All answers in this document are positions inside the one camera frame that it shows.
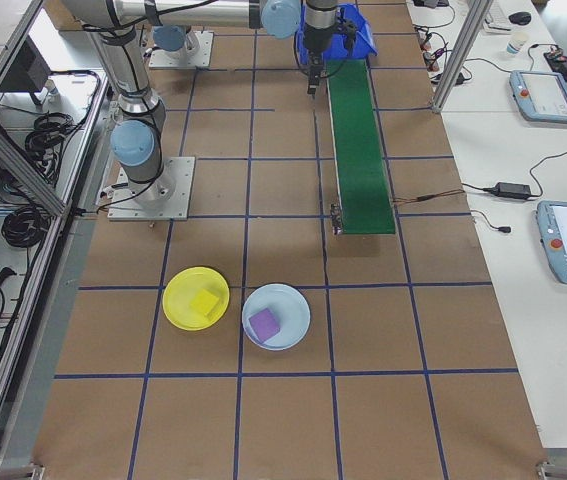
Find yellow foam block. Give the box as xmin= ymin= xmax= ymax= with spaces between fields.
xmin=188 ymin=288 xmax=222 ymax=319

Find purple foam block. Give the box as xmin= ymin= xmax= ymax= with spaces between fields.
xmin=246 ymin=307 xmax=283 ymax=345

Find light blue round plate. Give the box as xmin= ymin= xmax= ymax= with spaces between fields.
xmin=241 ymin=283 xmax=312 ymax=352

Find yellow round plate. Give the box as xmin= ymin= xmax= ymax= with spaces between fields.
xmin=161 ymin=266 xmax=232 ymax=331

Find blue plastic storage bin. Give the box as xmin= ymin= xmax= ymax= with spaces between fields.
xmin=296 ymin=3 xmax=378 ymax=64

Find green conveyor belt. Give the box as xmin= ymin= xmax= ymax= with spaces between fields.
xmin=325 ymin=58 xmax=398 ymax=237

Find white paper cup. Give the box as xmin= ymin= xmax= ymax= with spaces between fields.
xmin=505 ymin=30 xmax=529 ymax=55

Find black power adapter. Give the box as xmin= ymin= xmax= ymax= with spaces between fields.
xmin=492 ymin=181 xmax=533 ymax=199

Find black circuit box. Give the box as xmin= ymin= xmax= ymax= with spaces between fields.
xmin=542 ymin=44 xmax=567 ymax=66

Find brown cardboard box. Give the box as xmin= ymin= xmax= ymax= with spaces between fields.
xmin=45 ymin=0 xmax=94 ymax=32

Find black control box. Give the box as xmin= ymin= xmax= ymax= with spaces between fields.
xmin=0 ymin=34 xmax=57 ymax=106

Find white square base plate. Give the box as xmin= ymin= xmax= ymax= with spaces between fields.
xmin=148 ymin=30 xmax=214 ymax=70
xmin=107 ymin=155 xmax=197 ymax=221

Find aluminium profile post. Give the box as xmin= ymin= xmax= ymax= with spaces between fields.
xmin=430 ymin=0 xmax=495 ymax=115

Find red conveyor wire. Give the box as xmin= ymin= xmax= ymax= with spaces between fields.
xmin=391 ymin=188 xmax=466 ymax=206

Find black cable plug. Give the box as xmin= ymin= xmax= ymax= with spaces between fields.
xmin=468 ymin=208 xmax=513 ymax=236

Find black cable coil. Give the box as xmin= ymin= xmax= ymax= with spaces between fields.
xmin=25 ymin=112 xmax=87 ymax=166
xmin=2 ymin=204 xmax=47 ymax=249

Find V-shaped metal bar frame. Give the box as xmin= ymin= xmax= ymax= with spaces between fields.
xmin=0 ymin=0 xmax=114 ymax=469

